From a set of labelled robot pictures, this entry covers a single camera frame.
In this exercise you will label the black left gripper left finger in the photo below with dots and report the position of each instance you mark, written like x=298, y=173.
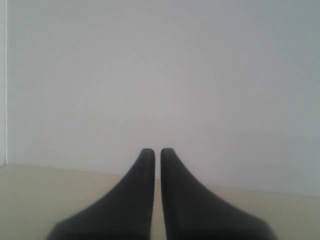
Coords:
x=124, y=213

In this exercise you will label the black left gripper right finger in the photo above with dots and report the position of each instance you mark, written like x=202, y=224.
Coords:
x=192, y=212

